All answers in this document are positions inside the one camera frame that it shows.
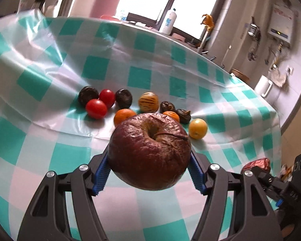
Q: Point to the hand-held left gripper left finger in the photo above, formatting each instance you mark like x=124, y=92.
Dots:
x=101, y=178

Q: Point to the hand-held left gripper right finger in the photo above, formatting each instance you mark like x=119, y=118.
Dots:
x=197, y=178

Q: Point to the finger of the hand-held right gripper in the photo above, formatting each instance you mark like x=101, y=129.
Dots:
x=273, y=187

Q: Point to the reddish brown fruit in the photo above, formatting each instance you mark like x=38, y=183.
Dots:
x=257, y=164

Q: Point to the round yellow fruit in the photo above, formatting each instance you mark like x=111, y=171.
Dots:
x=198, y=128

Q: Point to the wrinkled red apple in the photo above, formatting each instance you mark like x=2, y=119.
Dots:
x=148, y=155

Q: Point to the orange tangerine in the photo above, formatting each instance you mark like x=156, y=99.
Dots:
x=173, y=115
x=124, y=116

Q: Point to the red tomato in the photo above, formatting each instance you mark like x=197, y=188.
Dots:
x=107, y=96
x=96, y=109

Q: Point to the dark wrinkled passion fruit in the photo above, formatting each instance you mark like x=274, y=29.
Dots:
x=124, y=97
x=88, y=96

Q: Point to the green checkered tablecloth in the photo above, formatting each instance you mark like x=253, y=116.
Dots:
x=65, y=135

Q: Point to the dark dried fig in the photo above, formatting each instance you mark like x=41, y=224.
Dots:
x=184, y=116
x=166, y=106

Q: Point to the striped yellow pepino melon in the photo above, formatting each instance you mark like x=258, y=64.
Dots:
x=148, y=102

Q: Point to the white jug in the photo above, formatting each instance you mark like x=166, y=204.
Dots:
x=263, y=86

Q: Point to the wooden cutting board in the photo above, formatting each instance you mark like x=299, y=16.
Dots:
x=240, y=74

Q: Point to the dried yellow plant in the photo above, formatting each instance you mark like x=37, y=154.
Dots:
x=208, y=21

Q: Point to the metal can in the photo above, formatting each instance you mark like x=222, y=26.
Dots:
x=254, y=30

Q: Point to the white plastic bottle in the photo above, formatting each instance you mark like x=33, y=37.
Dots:
x=168, y=21

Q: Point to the white water heater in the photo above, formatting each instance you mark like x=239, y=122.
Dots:
x=281, y=22

